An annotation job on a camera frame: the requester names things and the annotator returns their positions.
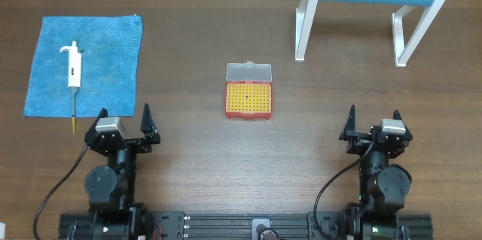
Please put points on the blue cloth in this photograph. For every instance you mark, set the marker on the blue cloth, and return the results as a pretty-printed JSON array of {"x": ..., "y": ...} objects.
[{"x": 109, "y": 67}]

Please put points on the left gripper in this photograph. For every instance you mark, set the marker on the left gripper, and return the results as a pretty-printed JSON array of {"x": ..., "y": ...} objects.
[{"x": 109, "y": 146}]

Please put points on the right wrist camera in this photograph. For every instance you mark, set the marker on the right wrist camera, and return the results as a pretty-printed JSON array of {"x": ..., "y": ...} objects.
[{"x": 392, "y": 126}]

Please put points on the white pipette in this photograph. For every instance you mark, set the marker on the white pipette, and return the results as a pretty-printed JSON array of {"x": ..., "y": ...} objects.
[{"x": 74, "y": 68}]

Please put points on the red and yellow tip box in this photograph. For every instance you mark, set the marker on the red and yellow tip box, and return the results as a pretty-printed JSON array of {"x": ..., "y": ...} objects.
[{"x": 248, "y": 99}]

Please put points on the mounting rail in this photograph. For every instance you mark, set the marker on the mounting rail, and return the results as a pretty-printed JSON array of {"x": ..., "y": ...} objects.
[{"x": 226, "y": 226}]

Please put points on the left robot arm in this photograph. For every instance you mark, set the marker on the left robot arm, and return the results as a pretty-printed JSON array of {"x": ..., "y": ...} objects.
[{"x": 111, "y": 183}]

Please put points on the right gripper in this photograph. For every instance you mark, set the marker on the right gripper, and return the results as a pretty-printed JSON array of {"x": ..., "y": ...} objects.
[{"x": 388, "y": 145}]

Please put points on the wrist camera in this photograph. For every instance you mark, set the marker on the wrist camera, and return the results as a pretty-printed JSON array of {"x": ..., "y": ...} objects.
[
  {"x": 392, "y": 126},
  {"x": 110, "y": 126}
]

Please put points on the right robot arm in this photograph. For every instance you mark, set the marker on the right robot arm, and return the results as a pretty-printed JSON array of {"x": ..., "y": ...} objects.
[{"x": 384, "y": 187}]

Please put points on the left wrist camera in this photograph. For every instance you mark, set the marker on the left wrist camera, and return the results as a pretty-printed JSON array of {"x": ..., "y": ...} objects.
[{"x": 110, "y": 126}]

